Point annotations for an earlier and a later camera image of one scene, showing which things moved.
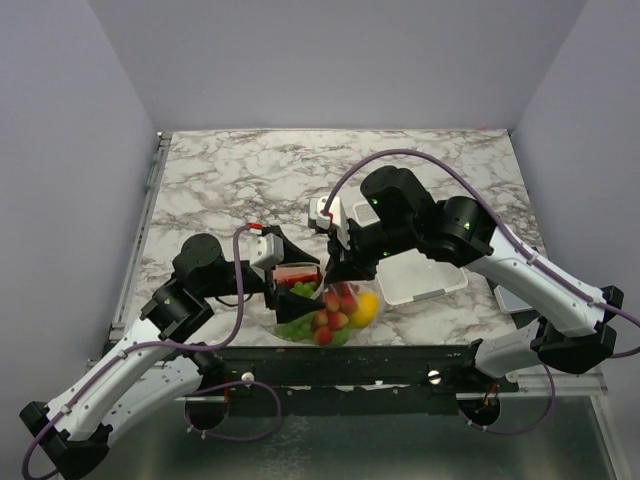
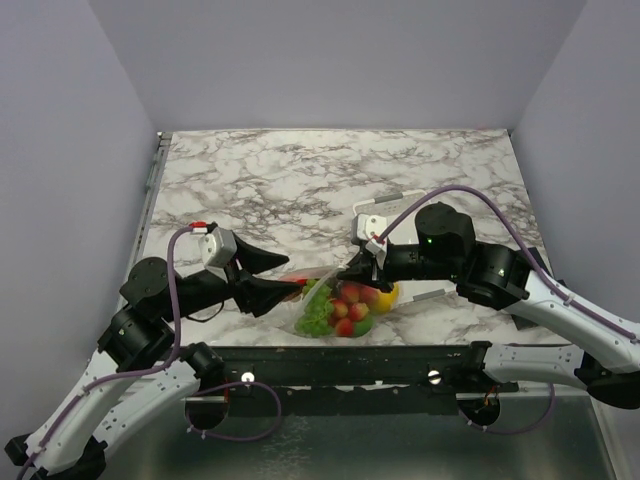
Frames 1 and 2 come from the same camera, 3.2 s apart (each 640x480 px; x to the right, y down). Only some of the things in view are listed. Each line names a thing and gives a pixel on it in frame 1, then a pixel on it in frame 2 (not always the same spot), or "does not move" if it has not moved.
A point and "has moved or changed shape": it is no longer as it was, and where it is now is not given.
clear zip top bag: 349,309 has moved or changed shape
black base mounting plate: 350,379 does not move
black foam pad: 524,319 does not move
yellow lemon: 366,310 to 387,301
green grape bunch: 303,327 to 317,315
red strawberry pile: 341,301 to 352,307
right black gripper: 345,264 to 366,271
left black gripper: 287,307 to 253,293
